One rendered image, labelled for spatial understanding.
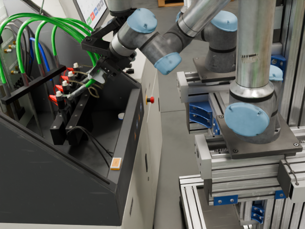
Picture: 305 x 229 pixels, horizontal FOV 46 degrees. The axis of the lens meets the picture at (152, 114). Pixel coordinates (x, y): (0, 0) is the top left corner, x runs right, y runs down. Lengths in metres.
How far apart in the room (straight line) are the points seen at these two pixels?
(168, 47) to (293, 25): 0.43
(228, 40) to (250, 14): 0.67
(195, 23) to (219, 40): 0.47
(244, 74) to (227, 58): 0.63
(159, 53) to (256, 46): 0.27
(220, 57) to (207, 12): 0.53
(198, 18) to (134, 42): 0.20
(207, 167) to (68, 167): 0.44
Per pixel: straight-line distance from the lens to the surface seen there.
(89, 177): 1.14
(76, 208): 1.25
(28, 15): 1.28
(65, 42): 1.66
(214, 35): 1.55
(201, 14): 1.07
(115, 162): 1.25
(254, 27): 0.90
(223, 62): 1.58
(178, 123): 3.08
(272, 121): 1.18
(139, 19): 1.01
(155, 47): 1.03
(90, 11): 1.93
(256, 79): 0.95
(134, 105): 1.55
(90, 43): 1.18
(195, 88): 1.61
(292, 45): 1.28
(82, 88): 1.31
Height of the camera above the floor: 1.77
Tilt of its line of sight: 33 degrees down
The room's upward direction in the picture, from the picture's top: 5 degrees counter-clockwise
